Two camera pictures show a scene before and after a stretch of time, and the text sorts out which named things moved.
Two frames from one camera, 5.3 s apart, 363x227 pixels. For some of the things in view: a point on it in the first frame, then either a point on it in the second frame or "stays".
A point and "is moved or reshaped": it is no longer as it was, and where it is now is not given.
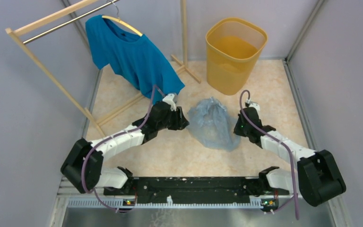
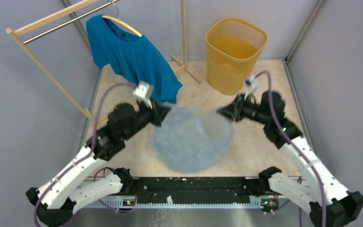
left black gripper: [180, 122] → [159, 113]
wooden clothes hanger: [123, 22] stays
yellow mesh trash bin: [232, 48] stays
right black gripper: [237, 129] → [234, 110]
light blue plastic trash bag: [209, 122] is moved or reshaped
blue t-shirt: [133, 55] stays
